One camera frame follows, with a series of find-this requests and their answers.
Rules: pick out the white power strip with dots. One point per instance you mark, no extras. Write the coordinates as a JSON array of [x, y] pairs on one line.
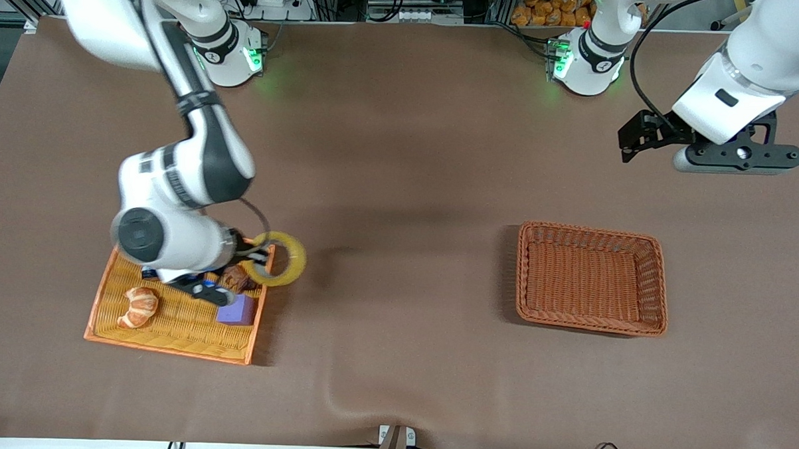
[[274, 1]]

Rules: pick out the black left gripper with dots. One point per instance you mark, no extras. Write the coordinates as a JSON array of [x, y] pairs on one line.
[[657, 129]]

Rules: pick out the pile of orange bread toys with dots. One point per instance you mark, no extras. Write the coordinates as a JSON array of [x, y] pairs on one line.
[[553, 10]]

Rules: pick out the metal table edge clamp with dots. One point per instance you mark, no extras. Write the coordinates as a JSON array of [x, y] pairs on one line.
[[395, 447]]

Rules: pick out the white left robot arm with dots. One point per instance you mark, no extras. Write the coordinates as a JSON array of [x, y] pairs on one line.
[[758, 51]]

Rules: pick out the white connector block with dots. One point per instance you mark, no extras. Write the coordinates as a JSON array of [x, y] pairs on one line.
[[417, 16]]

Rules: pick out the brown chocolate pastry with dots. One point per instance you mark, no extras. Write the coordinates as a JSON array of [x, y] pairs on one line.
[[237, 278]]

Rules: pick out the yellow wicker basket orange rim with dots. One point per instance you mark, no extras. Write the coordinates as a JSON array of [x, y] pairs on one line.
[[183, 323]]

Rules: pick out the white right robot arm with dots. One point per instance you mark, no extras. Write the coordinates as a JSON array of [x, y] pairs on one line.
[[175, 177]]

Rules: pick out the purple foam cube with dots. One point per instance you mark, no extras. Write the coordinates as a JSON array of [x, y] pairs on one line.
[[237, 310]]

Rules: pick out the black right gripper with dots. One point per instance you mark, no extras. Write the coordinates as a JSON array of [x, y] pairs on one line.
[[244, 249]]

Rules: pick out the brown wicker basket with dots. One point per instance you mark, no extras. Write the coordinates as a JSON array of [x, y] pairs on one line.
[[583, 284]]

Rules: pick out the toy croissant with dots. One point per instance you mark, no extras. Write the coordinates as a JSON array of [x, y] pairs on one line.
[[139, 305]]

